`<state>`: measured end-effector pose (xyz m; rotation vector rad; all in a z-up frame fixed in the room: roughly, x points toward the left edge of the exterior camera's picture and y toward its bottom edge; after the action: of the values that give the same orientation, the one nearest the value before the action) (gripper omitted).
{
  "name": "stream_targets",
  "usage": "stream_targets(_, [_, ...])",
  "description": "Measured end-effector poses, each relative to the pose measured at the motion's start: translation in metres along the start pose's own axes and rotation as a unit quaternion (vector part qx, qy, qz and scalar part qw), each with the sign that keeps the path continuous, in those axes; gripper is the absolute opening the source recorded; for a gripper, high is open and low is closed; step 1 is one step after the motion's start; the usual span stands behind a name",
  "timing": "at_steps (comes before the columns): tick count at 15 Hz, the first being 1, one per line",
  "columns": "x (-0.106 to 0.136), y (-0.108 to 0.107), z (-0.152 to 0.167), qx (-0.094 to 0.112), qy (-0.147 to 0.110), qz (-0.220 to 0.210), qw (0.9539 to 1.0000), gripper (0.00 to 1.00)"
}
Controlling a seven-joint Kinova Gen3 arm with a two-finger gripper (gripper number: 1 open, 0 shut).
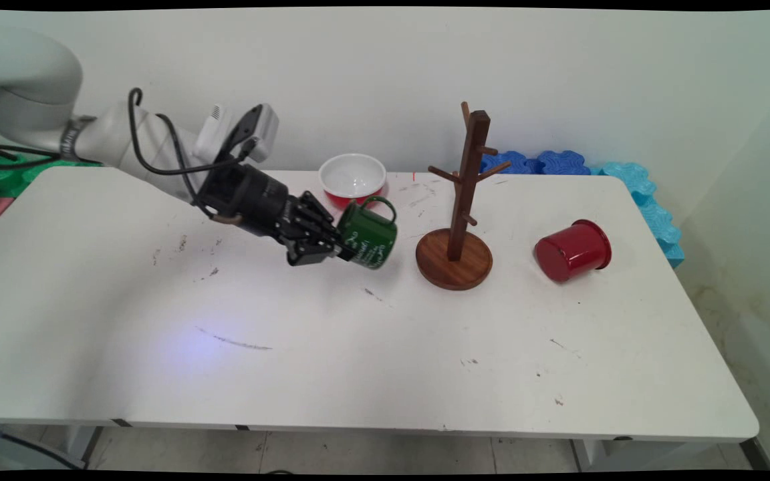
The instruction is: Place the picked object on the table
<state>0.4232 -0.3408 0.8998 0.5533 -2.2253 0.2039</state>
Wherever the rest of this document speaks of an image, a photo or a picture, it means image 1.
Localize red bowl white inside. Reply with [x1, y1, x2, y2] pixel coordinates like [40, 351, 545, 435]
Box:
[319, 154, 388, 208]

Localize light blue foam tiles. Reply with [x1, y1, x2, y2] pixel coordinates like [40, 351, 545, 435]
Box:
[592, 162, 685, 269]

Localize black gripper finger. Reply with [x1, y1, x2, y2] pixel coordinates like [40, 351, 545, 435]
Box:
[297, 191, 343, 234]
[286, 232, 356, 267]

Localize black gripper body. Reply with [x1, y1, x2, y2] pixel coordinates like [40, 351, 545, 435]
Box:
[196, 162, 301, 241]

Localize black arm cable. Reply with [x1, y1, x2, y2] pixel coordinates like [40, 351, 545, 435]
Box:
[0, 88, 257, 222]

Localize white table leg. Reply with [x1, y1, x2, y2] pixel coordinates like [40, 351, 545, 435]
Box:
[571, 438, 626, 472]

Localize green enamel mug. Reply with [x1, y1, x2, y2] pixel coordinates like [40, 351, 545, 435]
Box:
[336, 195, 399, 271]

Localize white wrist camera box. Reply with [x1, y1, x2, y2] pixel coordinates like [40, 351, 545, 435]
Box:
[195, 103, 281, 165]

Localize red metal cup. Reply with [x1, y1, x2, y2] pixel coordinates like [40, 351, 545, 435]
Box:
[534, 219, 612, 283]

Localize green foam tile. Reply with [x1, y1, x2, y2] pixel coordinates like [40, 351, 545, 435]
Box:
[0, 152, 102, 198]

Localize dark blue foam tile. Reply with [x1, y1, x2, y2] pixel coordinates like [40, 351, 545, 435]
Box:
[535, 150, 592, 176]
[479, 150, 538, 176]

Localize brown wooden mug tree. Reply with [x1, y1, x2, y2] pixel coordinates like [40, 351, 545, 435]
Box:
[415, 102, 512, 291]

